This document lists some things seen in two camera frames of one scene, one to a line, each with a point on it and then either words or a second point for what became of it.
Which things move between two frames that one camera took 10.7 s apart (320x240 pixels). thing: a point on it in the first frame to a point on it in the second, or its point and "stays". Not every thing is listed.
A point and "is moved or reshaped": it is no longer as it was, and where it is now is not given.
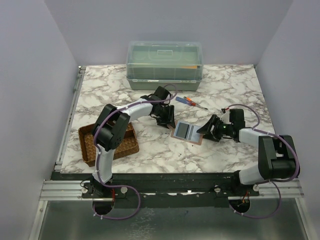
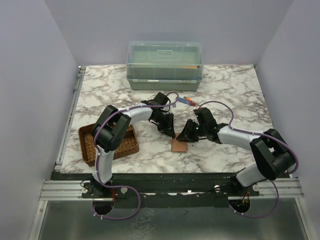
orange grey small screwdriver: (189, 99) stays
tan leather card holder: (187, 132) is moved or reshaped
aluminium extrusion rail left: (53, 190) stays
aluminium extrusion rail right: (289, 189) stays
